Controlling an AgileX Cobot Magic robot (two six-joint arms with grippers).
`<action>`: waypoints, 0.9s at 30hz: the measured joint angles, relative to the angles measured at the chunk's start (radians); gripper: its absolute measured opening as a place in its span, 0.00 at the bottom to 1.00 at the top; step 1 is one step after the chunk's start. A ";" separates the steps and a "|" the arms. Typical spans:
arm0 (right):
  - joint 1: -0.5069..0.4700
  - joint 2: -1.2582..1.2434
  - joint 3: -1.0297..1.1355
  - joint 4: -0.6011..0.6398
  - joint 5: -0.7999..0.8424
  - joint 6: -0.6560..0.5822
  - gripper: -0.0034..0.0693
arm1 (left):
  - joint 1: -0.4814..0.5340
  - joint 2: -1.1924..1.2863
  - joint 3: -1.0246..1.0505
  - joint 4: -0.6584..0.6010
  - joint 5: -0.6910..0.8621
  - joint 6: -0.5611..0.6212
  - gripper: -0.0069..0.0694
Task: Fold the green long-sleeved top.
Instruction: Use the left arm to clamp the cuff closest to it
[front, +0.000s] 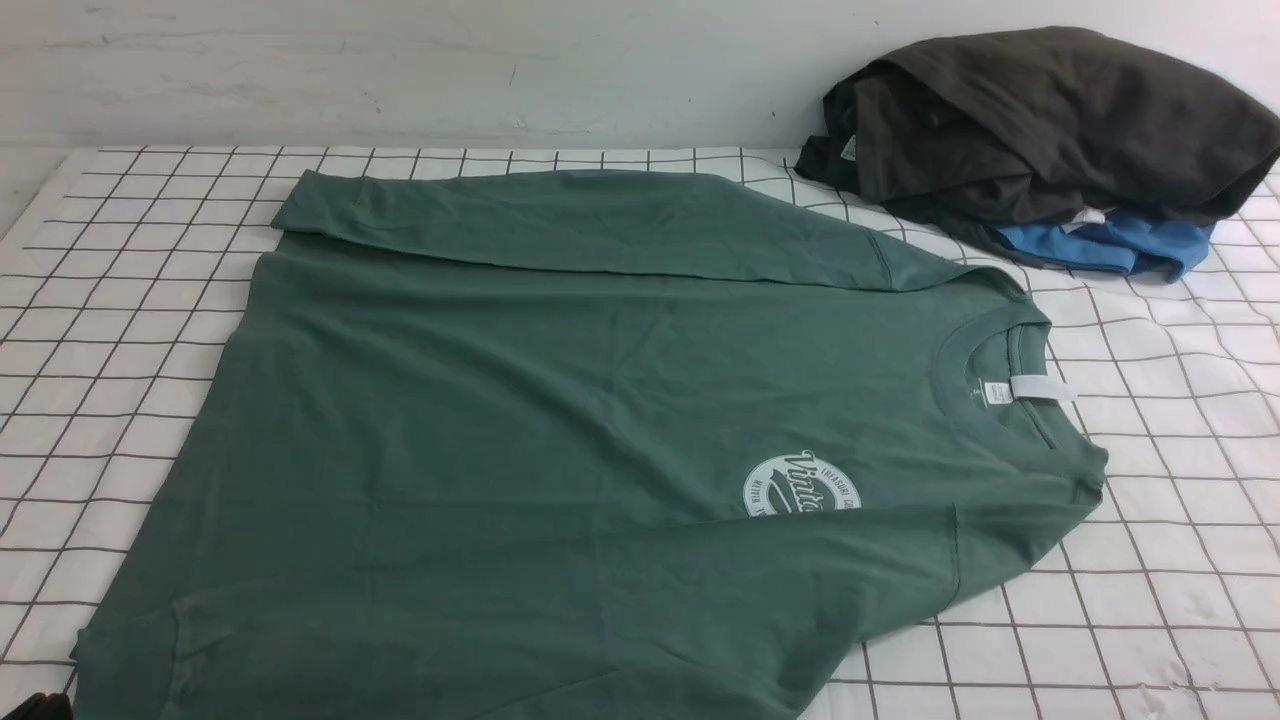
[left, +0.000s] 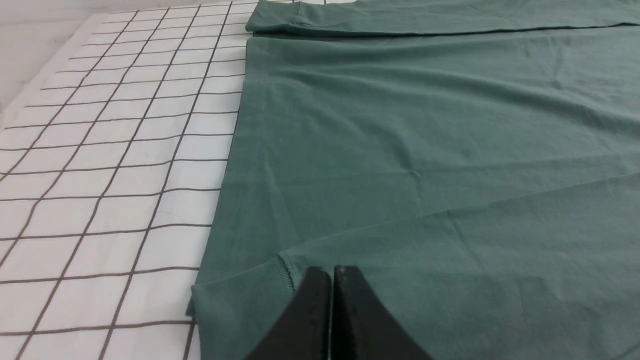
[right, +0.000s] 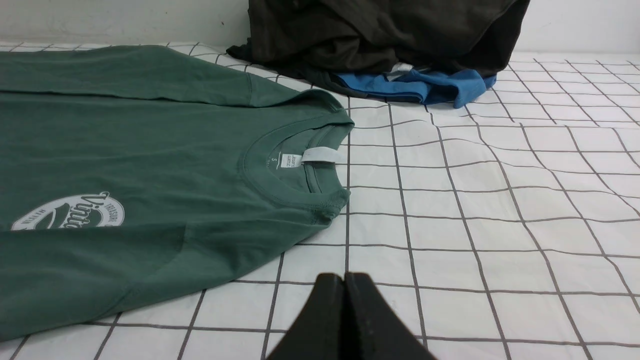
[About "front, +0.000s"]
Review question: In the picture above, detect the green long-sleeved shirt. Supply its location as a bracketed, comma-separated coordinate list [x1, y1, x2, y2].
[74, 170, 1107, 719]

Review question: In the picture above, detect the dark green garment under pile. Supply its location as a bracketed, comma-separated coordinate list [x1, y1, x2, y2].
[794, 69, 1016, 259]

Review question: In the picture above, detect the dark grey-brown garment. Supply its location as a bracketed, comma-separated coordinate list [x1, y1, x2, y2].
[829, 26, 1279, 224]

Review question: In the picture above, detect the blue garment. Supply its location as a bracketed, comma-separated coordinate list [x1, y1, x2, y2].
[991, 209, 1216, 284]

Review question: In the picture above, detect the white grid-pattern table cloth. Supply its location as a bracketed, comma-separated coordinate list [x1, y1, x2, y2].
[1, 145, 1279, 719]

